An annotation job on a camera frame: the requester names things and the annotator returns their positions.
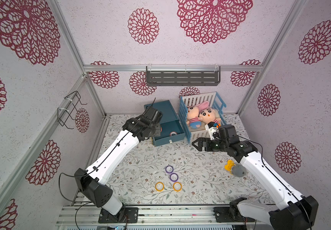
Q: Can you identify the teal top drawer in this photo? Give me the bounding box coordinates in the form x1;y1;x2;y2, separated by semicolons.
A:
153;120;185;147

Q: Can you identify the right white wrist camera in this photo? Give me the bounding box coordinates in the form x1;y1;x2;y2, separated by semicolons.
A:
205;122;220;140

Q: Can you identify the plush doll orange striped shirt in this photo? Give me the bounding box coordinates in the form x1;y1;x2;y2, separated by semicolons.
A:
197;101;222;125

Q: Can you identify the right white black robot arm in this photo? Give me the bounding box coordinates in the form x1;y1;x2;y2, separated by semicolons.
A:
192;122;319;230

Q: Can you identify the black wire wall rack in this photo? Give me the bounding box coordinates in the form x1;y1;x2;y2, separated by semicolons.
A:
57;91;87;130

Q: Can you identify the yellow tape roll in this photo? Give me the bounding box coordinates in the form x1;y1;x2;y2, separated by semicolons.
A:
173;182;182;192
155;182;165;192

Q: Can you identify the grey wall shelf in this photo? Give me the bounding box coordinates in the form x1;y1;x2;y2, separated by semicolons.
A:
145;67;221;86

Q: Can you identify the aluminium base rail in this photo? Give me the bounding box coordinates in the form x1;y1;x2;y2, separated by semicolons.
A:
56;205;273;226

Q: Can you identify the yellow grey toy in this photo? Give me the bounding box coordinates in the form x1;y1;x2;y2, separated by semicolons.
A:
224;160;247;178

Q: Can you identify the teal three-drawer cabinet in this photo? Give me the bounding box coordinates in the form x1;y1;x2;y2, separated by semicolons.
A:
143;100;186;147

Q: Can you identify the plush doll blue striped shirt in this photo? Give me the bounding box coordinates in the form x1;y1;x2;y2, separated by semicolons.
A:
186;105;202;129

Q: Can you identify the purple tape roll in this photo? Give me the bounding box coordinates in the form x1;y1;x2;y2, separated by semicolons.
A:
165;165;174;174
169;173;179;183

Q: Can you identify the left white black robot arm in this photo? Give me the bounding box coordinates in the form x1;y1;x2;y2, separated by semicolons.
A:
74;106;163;219

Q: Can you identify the blue white toy crib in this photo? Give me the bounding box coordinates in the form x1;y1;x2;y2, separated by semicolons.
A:
179;89;227;143

